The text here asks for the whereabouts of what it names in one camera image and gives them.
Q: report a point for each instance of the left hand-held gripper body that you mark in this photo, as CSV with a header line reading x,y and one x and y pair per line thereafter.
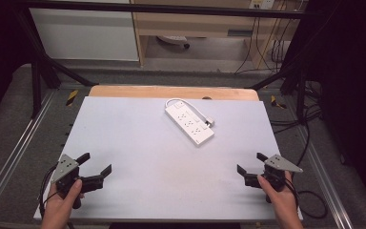
x,y
64,168

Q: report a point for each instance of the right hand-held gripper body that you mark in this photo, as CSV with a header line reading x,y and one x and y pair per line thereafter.
x,y
278,168

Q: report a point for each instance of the person's right hand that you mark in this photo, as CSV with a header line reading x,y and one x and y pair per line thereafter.
x,y
279,198

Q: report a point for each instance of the person's left hand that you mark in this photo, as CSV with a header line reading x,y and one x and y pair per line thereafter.
x,y
60,203

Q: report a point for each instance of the yellow black tape marker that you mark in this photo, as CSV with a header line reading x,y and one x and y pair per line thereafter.
x,y
277,102
71,98

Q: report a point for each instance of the white power strip plug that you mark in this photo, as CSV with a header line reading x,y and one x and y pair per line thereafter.
x,y
209,122

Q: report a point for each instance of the white board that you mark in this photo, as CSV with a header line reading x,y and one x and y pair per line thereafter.
x,y
158,171

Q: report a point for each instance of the white power strip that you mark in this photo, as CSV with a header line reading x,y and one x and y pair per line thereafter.
x,y
189,123

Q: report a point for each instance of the wooden table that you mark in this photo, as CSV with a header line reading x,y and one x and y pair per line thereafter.
x,y
146,91

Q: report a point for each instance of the dark curtain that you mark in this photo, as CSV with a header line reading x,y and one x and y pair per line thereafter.
x,y
0,47
352,79

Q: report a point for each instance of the white cabinet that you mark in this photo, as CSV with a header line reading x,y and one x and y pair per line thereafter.
x,y
82,35

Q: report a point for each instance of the white chair base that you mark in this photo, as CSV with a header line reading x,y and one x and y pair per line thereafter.
x,y
173,39

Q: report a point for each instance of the light wooden desk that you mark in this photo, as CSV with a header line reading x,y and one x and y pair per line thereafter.
x,y
187,24

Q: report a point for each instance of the aluminium rail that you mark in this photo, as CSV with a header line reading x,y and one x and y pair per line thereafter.
x,y
325,178
16,149

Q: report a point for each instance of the white wall socket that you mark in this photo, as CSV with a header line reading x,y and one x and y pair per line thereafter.
x,y
260,4

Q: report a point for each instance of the black metal frame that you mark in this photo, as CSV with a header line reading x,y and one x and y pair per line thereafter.
x,y
171,9

